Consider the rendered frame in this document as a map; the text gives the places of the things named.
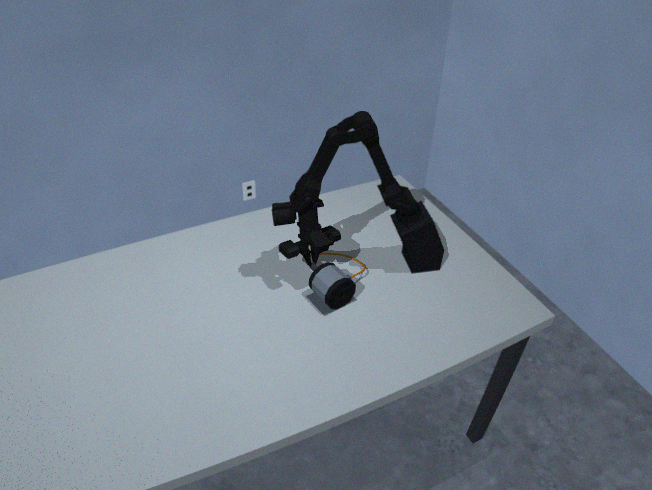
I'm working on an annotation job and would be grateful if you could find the orange cable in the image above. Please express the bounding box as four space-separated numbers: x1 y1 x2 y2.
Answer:
310 253 365 277

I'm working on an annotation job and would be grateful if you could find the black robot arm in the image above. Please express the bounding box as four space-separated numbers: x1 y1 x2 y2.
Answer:
272 111 424 254

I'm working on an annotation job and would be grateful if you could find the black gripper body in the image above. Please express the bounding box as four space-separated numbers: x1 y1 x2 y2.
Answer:
279 221 341 259

